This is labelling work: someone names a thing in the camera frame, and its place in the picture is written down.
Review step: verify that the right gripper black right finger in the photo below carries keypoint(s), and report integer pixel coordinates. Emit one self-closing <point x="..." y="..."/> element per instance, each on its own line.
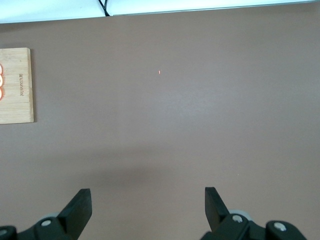
<point x="217" y="215"/>

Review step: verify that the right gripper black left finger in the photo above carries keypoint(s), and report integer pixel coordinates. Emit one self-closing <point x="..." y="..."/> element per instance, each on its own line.
<point x="75" y="215"/>

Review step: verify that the bamboo cutting board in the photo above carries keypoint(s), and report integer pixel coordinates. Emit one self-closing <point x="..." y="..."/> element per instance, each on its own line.
<point x="17" y="107"/>

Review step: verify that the orange slice toy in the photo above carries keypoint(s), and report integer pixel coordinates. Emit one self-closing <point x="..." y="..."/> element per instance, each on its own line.
<point x="1" y="81"/>
<point x="0" y="69"/>
<point x="1" y="93"/>

